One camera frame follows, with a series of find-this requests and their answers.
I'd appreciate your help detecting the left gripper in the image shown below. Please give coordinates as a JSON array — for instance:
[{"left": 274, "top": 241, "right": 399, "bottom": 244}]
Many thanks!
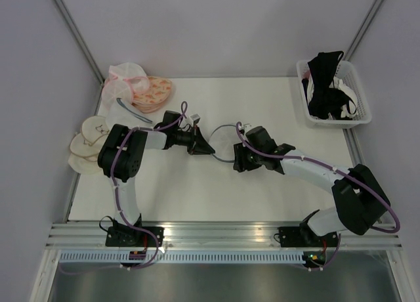
[{"left": 173, "top": 125, "right": 215, "bottom": 156}]

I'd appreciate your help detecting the white mesh bag blue zipper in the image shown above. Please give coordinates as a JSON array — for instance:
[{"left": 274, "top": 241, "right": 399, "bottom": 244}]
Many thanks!
[{"left": 209, "top": 123, "right": 240, "bottom": 163}]

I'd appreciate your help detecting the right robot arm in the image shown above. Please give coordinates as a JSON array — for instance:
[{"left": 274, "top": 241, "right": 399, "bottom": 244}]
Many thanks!
[{"left": 234, "top": 123, "right": 393, "bottom": 246}]

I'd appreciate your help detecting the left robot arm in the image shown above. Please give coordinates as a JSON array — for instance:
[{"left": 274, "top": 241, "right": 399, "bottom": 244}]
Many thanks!
[{"left": 98, "top": 111, "right": 215, "bottom": 247}]

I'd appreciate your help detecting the orange patterned laundry bag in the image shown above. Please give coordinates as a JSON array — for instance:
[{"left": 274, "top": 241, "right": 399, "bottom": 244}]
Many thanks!
[{"left": 132, "top": 76, "right": 173, "bottom": 114}]

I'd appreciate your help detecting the white mesh bag blue trim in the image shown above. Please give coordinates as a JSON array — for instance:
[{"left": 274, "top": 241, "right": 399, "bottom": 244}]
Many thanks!
[{"left": 105, "top": 98, "right": 153, "bottom": 129}]

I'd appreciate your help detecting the pink mesh bag top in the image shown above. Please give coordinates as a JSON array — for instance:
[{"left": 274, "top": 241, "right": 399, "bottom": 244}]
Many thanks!
[{"left": 108, "top": 62, "right": 149, "bottom": 85}]

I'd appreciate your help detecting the black bra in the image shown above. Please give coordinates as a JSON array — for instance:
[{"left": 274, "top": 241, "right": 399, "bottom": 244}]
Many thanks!
[{"left": 308, "top": 51, "right": 346, "bottom": 119}]

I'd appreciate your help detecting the pink trimmed mesh bag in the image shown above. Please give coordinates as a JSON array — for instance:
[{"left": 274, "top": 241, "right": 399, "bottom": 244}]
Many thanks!
[{"left": 101, "top": 79, "right": 133, "bottom": 110}]

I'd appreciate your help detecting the beige laundry bag top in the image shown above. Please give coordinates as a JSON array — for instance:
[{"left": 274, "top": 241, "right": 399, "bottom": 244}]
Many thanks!
[{"left": 81, "top": 116, "right": 110, "bottom": 144}]

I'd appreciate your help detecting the beige laundry bag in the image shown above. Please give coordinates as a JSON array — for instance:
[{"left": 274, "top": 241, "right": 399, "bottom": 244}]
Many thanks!
[
  {"left": 70, "top": 133, "right": 106, "bottom": 159},
  {"left": 81, "top": 116, "right": 110, "bottom": 144},
  {"left": 68, "top": 154, "right": 100, "bottom": 175}
]

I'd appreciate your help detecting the beige laundry bag bottom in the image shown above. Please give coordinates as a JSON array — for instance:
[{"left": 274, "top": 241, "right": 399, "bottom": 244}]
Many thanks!
[{"left": 68, "top": 154, "right": 100, "bottom": 175}]

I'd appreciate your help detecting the white bra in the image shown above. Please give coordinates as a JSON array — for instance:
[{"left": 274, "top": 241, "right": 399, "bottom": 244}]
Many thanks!
[{"left": 332, "top": 77, "right": 358, "bottom": 120}]

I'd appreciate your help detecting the beige laundry bag middle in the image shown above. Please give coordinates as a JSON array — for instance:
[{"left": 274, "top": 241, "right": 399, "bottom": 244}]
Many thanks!
[{"left": 70, "top": 133, "right": 106, "bottom": 159}]

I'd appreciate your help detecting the white plastic basket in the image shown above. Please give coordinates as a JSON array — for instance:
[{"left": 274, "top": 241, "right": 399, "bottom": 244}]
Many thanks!
[{"left": 296, "top": 60, "right": 371, "bottom": 129}]

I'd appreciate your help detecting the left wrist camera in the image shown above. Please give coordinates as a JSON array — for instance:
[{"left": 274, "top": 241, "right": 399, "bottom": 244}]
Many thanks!
[{"left": 190, "top": 114, "right": 201, "bottom": 124}]

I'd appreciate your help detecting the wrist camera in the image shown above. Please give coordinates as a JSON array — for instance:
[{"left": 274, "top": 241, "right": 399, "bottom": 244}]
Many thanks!
[
  {"left": 190, "top": 114, "right": 201, "bottom": 124},
  {"left": 236, "top": 121, "right": 253, "bottom": 139}
]

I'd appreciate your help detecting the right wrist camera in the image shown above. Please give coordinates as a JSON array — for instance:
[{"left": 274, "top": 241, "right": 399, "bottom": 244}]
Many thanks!
[{"left": 236, "top": 121, "right": 253, "bottom": 139}]

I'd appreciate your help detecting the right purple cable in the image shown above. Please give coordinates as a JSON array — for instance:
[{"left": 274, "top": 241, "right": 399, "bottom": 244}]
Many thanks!
[{"left": 235, "top": 121, "right": 402, "bottom": 233}]

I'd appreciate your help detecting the purple cable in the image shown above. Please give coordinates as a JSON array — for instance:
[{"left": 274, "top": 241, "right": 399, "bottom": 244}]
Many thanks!
[
  {"left": 110, "top": 100, "right": 191, "bottom": 230},
  {"left": 235, "top": 121, "right": 402, "bottom": 233}
]

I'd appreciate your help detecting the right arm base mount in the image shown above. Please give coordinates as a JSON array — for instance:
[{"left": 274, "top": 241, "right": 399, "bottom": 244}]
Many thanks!
[{"left": 273, "top": 226, "right": 316, "bottom": 248}]

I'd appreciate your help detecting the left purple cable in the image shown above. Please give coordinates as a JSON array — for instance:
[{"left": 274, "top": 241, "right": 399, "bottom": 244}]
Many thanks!
[{"left": 110, "top": 100, "right": 191, "bottom": 230}]

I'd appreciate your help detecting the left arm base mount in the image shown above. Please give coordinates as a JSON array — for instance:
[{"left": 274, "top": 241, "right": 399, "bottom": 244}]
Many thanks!
[{"left": 98, "top": 216, "right": 164, "bottom": 248}]

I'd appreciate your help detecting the aluminium rail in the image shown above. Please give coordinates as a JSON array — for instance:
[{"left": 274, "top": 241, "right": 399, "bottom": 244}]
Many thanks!
[{"left": 47, "top": 221, "right": 402, "bottom": 251}]

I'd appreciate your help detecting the white slotted cable duct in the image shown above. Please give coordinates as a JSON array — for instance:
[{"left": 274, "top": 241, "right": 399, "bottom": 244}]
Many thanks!
[{"left": 59, "top": 250, "right": 305, "bottom": 265}]

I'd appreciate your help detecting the left aluminium frame post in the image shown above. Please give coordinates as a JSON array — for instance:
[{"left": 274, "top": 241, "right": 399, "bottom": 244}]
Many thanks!
[{"left": 51, "top": 0, "right": 105, "bottom": 85}]

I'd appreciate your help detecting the aluminium frame post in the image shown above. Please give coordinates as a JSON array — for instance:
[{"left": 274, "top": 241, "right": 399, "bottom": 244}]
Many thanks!
[
  {"left": 343, "top": 0, "right": 385, "bottom": 61},
  {"left": 51, "top": 0, "right": 105, "bottom": 85}
]

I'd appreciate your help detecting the right aluminium frame post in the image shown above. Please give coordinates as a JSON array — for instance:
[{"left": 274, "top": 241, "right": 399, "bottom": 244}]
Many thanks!
[{"left": 343, "top": 0, "right": 385, "bottom": 61}]

